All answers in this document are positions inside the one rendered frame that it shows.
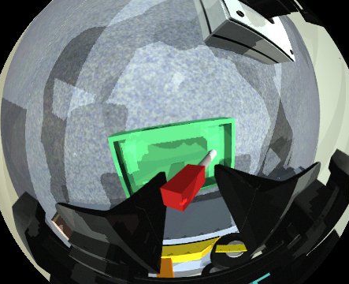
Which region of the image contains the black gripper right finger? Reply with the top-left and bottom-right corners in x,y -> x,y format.
214,162 -> 321,256

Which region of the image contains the red-headed pin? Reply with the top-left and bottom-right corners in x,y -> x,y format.
161,149 -> 217,211

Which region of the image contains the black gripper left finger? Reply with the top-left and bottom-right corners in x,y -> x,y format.
55,171 -> 167,275

